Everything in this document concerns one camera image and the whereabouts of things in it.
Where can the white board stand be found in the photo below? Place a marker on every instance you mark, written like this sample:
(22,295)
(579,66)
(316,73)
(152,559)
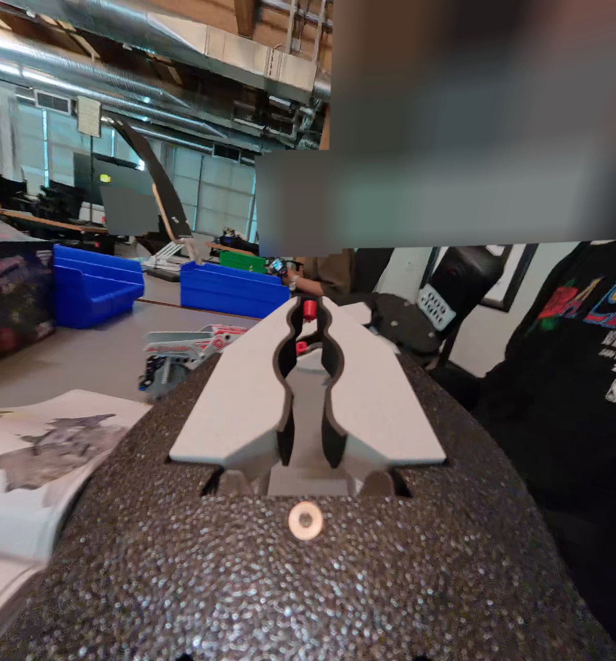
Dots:
(176,253)

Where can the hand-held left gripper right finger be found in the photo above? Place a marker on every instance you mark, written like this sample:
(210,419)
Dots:
(385,413)

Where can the grey red toy truck model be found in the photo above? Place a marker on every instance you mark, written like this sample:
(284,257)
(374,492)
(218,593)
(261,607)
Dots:
(194,351)

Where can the green plastic bin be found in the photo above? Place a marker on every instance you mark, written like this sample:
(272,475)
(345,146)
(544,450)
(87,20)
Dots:
(243,262)

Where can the silver ventilation duct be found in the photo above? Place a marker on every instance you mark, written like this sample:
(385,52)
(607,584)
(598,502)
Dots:
(54,57)

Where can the instruction board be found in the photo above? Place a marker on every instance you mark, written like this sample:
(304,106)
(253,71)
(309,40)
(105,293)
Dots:
(163,191)

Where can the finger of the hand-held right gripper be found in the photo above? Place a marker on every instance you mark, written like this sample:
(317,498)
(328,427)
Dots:
(308,364)
(355,313)

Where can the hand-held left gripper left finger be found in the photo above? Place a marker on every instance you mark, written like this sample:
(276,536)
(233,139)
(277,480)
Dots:
(230,413)

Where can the building instruction booklet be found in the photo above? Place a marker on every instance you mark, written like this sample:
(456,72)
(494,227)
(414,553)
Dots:
(39,465)

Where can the blue plastic bin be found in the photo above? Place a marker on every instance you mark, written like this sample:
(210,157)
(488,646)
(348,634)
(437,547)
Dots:
(93,289)
(233,289)

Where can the black toy set box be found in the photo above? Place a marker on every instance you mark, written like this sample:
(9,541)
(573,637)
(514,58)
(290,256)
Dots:
(13,304)

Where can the framed marker sign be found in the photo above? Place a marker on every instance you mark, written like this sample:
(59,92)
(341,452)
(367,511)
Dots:
(504,279)

